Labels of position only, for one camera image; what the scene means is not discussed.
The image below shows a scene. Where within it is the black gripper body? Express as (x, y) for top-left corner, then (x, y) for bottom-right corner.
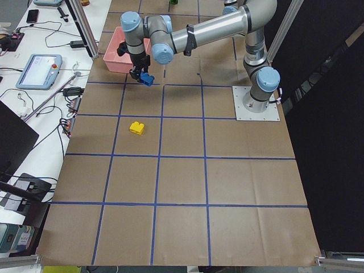
(117, 42), (151, 73)

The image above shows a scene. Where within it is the blue toy block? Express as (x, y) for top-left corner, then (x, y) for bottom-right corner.
(140, 72), (155, 86)

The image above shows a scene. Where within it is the yellow toy block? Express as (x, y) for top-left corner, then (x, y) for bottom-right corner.
(129, 121), (145, 135)

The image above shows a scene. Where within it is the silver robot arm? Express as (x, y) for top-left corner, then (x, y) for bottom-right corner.
(117, 1), (280, 113)

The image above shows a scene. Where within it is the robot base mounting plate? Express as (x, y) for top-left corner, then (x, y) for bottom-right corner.
(232, 86), (280, 122)

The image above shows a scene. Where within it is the pink plastic box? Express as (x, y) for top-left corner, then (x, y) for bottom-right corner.
(104, 27), (151, 73)

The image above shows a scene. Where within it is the black power adapter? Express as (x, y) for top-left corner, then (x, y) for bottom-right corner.
(69, 40), (85, 48)

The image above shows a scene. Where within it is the teach pendant tablet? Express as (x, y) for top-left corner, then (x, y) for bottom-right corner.
(15, 54), (63, 90)

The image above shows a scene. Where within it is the black smartphone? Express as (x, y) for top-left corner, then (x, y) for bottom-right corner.
(26, 9), (39, 24)

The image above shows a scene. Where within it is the black monitor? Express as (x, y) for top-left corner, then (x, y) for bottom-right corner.
(0, 102), (39, 182)

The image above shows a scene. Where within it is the aluminium frame post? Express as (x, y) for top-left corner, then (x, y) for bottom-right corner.
(65, 0), (100, 59)

